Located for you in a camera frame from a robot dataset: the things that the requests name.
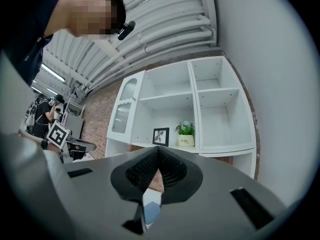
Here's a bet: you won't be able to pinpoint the grey panel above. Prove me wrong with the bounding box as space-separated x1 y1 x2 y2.
64 113 85 138

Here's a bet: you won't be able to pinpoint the person's dark shirt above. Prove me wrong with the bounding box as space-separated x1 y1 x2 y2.
0 0 76 88

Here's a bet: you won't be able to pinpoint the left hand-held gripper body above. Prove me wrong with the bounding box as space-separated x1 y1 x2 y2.
41 120 98 164

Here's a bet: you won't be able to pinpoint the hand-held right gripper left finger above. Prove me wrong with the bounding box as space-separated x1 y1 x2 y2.
110 145 160 235

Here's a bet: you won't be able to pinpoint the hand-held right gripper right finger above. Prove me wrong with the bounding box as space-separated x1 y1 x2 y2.
158 145 204 206

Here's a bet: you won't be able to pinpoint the long ceiling light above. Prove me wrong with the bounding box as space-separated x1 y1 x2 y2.
40 63 67 83

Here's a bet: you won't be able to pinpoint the potted plant in white pot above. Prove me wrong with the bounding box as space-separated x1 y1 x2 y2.
174 120 196 148

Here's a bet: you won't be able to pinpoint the white ceiling pipes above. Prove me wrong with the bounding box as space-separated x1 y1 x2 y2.
42 0 219 95

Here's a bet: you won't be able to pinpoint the white shelf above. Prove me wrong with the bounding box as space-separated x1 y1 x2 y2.
104 55 259 183

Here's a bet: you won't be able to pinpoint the blue sheet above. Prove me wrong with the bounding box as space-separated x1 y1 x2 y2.
143 200 162 226

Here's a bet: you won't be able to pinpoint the white wire rack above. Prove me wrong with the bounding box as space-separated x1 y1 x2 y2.
65 100 86 118

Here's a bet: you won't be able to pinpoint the black head camera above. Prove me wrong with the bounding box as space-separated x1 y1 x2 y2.
117 20 137 41

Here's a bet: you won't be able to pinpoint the person's head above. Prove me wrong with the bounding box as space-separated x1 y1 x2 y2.
63 0 127 39

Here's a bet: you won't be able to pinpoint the black picture frame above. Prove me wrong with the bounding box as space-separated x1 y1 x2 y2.
152 127 170 147

